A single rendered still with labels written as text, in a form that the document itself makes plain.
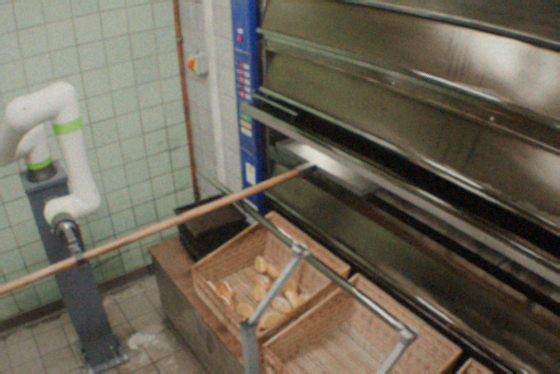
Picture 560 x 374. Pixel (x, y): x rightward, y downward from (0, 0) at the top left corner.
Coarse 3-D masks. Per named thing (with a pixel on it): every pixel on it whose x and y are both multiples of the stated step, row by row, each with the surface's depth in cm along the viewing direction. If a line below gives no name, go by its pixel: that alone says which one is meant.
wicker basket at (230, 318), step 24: (240, 240) 227; (264, 240) 237; (312, 240) 212; (216, 264) 224; (240, 264) 233; (336, 264) 200; (240, 288) 224; (312, 288) 213; (336, 288) 195; (216, 312) 207; (264, 312) 209; (240, 336) 192; (264, 336) 179
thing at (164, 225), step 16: (288, 176) 190; (240, 192) 180; (256, 192) 184; (208, 208) 173; (160, 224) 164; (176, 224) 167; (128, 240) 158; (96, 256) 152; (48, 272) 143; (0, 288) 135; (16, 288) 138
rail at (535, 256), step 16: (256, 112) 194; (288, 128) 179; (320, 144) 165; (352, 160) 154; (384, 176) 143; (416, 192) 134; (448, 208) 125; (480, 224) 118; (512, 240) 111; (528, 256) 107; (544, 256) 104
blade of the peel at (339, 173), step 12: (276, 144) 218; (288, 144) 221; (300, 144) 220; (300, 156) 205; (312, 156) 209; (324, 156) 209; (324, 168) 199; (336, 168) 199; (348, 168) 198; (336, 180) 189; (348, 180) 190; (360, 180) 190; (360, 192) 179
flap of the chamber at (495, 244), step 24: (264, 120) 191; (288, 120) 189; (312, 120) 192; (312, 144) 169; (336, 144) 169; (360, 144) 171; (360, 168) 151; (384, 168) 152; (408, 168) 154; (408, 192) 137; (432, 192) 138; (456, 192) 140; (480, 216) 126; (504, 216) 127; (480, 240) 118; (528, 240) 115; (552, 240) 116; (528, 264) 107
